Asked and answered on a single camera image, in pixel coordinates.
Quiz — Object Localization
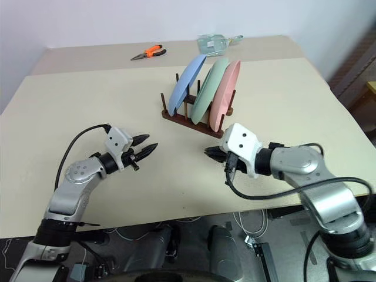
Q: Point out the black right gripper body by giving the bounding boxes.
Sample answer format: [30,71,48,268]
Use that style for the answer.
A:
[223,151,249,174]

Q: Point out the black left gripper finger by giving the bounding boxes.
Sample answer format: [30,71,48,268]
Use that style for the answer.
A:
[131,133,151,148]
[135,142,159,161]

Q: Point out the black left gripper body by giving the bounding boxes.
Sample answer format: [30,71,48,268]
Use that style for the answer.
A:
[122,147,140,173]

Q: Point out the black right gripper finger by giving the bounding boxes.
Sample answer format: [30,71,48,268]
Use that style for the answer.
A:
[204,145,226,156]
[206,152,227,164]

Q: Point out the pink plate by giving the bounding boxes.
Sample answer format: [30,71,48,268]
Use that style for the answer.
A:
[209,60,241,132]

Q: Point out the pale green plate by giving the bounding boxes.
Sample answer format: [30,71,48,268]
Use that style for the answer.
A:
[190,58,230,125]

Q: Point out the blue plate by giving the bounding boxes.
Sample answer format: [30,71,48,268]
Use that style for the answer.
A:
[169,54,207,116]

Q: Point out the wooden dish rack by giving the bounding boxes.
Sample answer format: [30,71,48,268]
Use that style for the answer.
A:
[160,73,236,139]

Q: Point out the dark rounded shape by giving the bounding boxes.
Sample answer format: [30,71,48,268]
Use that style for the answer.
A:
[208,224,245,278]

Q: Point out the pale green bagged item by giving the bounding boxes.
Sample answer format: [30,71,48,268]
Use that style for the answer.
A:
[197,33,244,56]

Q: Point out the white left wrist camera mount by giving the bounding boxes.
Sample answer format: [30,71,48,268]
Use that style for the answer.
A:
[105,126,133,172]

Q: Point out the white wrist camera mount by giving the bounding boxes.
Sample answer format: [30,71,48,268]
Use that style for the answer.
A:
[220,123,263,179]
[105,126,133,172]

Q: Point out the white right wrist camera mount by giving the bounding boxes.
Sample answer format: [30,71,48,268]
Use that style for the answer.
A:
[220,123,263,179]

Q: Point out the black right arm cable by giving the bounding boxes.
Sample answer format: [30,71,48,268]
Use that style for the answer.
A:
[224,143,374,201]

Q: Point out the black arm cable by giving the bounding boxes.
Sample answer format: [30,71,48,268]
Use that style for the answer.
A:
[55,125,112,192]
[224,143,374,201]

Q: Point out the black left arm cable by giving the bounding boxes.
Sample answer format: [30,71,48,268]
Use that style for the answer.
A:
[55,125,112,192]

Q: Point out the black table frame bar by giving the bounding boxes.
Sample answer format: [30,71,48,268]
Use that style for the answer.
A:
[268,205,305,220]

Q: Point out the white looped cable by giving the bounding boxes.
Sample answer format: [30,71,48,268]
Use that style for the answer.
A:
[233,210,268,239]

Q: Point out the thin white cable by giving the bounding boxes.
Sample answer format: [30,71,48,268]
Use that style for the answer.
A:
[115,224,166,242]

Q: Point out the orange handled pliers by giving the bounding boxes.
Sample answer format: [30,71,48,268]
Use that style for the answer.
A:
[130,44,167,61]

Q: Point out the black metal bracket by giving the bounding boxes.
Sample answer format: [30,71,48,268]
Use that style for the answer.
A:
[252,242,278,282]

